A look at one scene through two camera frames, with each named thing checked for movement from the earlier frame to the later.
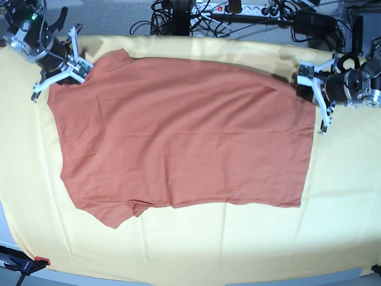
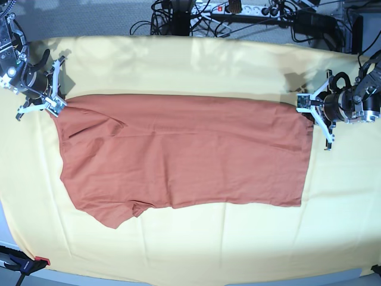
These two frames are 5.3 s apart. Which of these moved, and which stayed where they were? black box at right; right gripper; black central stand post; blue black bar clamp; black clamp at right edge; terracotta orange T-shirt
Moved: right gripper; terracotta orange T-shirt
Stayed: black box at right; black central stand post; black clamp at right edge; blue black bar clamp
